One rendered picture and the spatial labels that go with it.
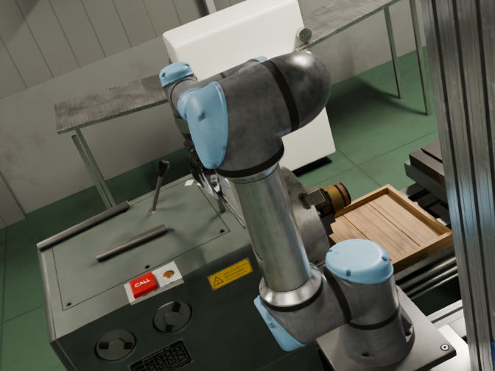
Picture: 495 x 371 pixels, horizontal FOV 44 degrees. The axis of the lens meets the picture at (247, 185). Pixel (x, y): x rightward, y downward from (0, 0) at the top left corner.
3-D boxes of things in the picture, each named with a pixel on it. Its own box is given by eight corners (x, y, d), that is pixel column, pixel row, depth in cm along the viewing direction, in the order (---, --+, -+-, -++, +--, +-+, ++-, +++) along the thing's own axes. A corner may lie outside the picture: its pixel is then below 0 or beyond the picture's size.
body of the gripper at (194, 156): (203, 184, 144) (186, 140, 138) (193, 170, 151) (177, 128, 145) (232, 171, 145) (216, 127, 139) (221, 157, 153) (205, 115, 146)
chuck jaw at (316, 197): (300, 222, 178) (305, 211, 167) (292, 207, 180) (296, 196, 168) (332, 206, 180) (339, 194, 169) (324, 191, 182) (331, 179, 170)
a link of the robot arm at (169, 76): (161, 79, 130) (152, 69, 138) (178, 124, 136) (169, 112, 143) (194, 65, 132) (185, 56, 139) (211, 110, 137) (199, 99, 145)
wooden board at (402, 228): (370, 286, 180) (368, 276, 178) (316, 229, 210) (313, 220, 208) (455, 242, 185) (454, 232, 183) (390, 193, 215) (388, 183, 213)
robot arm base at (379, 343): (429, 345, 120) (423, 309, 115) (362, 378, 118) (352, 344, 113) (390, 299, 133) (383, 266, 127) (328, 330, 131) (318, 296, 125)
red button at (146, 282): (136, 302, 143) (132, 295, 142) (131, 287, 148) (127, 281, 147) (159, 290, 144) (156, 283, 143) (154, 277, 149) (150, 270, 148)
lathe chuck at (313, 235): (312, 294, 175) (283, 205, 160) (271, 243, 202) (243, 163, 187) (339, 280, 177) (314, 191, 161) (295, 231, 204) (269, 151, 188)
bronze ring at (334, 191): (322, 200, 177) (350, 187, 179) (308, 187, 185) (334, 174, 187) (328, 225, 182) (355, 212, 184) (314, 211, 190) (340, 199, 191)
